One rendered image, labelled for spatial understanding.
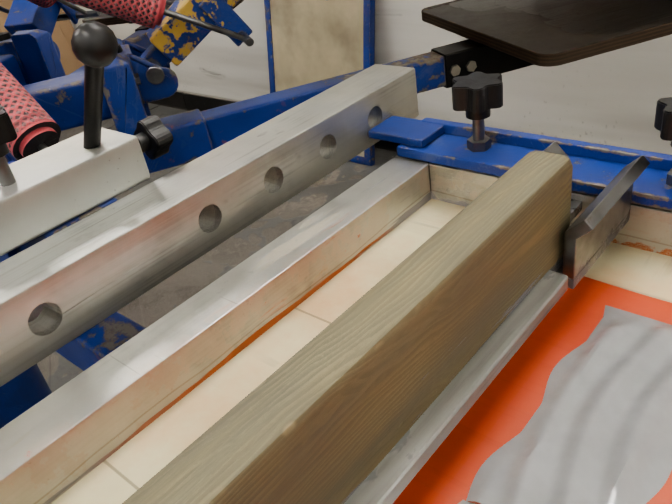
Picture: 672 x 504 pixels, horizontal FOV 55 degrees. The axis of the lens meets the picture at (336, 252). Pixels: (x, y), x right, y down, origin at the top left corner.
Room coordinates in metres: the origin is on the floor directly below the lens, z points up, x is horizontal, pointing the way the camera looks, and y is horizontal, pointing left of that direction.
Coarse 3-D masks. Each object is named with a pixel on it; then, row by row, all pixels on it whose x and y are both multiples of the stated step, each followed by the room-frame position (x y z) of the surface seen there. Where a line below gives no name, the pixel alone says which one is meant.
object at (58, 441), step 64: (384, 192) 0.47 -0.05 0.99; (448, 192) 0.50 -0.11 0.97; (576, 192) 0.42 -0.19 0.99; (256, 256) 0.41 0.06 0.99; (320, 256) 0.41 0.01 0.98; (192, 320) 0.34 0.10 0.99; (256, 320) 0.36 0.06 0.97; (64, 384) 0.30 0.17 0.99; (128, 384) 0.29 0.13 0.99; (192, 384) 0.32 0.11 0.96; (0, 448) 0.26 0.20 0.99; (64, 448) 0.26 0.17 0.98
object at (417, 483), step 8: (416, 480) 0.22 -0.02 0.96; (424, 480) 0.22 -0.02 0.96; (408, 488) 0.22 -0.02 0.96; (416, 488) 0.21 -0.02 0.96; (424, 488) 0.21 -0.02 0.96; (432, 488) 0.21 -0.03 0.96; (440, 488) 0.21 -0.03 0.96; (400, 496) 0.21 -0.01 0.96; (408, 496) 0.21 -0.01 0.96; (416, 496) 0.21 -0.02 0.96; (424, 496) 0.21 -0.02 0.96; (432, 496) 0.21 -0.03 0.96; (440, 496) 0.21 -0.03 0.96; (448, 496) 0.21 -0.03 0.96; (456, 496) 0.21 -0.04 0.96
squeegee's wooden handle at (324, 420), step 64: (512, 192) 0.31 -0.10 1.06; (448, 256) 0.26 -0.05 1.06; (512, 256) 0.29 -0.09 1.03; (384, 320) 0.22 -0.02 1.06; (448, 320) 0.25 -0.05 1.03; (320, 384) 0.19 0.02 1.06; (384, 384) 0.21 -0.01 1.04; (448, 384) 0.24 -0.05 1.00; (192, 448) 0.17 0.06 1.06; (256, 448) 0.16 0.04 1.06; (320, 448) 0.18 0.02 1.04; (384, 448) 0.21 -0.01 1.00
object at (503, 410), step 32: (576, 288) 0.35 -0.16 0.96; (608, 288) 0.35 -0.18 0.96; (544, 320) 0.33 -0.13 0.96; (576, 320) 0.32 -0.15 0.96; (544, 352) 0.30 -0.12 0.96; (512, 384) 0.27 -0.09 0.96; (544, 384) 0.27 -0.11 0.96; (480, 416) 0.25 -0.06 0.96; (512, 416) 0.25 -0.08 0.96; (448, 448) 0.24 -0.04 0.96; (480, 448) 0.23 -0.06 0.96; (448, 480) 0.22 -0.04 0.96
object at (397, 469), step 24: (552, 288) 0.31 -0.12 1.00; (528, 312) 0.29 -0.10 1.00; (504, 336) 0.27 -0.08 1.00; (528, 336) 0.28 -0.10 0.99; (480, 360) 0.26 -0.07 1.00; (504, 360) 0.26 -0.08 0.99; (456, 384) 0.24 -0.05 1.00; (480, 384) 0.24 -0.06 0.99; (432, 408) 0.23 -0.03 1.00; (456, 408) 0.23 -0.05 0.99; (408, 432) 0.22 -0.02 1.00; (432, 432) 0.21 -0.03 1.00; (408, 456) 0.20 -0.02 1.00; (384, 480) 0.19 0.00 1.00; (408, 480) 0.20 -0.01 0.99
